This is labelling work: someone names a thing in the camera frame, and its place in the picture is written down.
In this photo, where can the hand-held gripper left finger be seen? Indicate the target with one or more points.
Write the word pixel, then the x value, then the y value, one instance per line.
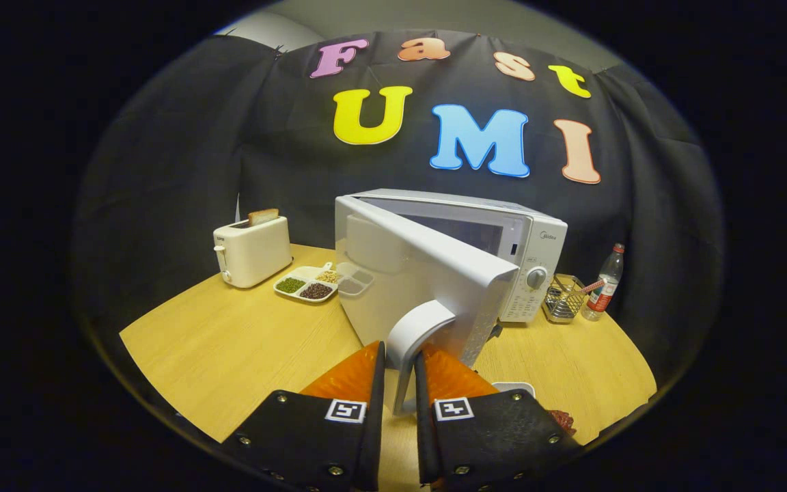
pixel 374 424

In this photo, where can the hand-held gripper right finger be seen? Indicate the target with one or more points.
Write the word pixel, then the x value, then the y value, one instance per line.
pixel 423 437

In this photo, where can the red-brown meat skewer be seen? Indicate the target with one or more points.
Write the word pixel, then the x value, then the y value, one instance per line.
pixel 564 420

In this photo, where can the white toaster oven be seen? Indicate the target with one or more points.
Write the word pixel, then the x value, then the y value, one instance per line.
pixel 434 273

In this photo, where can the cream toaster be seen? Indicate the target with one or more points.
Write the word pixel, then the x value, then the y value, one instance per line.
pixel 257 253

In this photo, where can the white ridged tray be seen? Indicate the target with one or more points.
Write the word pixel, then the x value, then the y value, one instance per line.
pixel 513 387

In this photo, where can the divided plate of beans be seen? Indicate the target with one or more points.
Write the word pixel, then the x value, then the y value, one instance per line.
pixel 316 291

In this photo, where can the striped paper straw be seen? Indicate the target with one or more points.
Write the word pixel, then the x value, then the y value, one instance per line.
pixel 593 285

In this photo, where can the clear plastic water bottle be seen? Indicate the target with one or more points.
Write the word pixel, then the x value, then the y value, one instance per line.
pixel 602 290

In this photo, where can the toast slice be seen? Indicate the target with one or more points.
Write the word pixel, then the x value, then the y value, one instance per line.
pixel 264 216

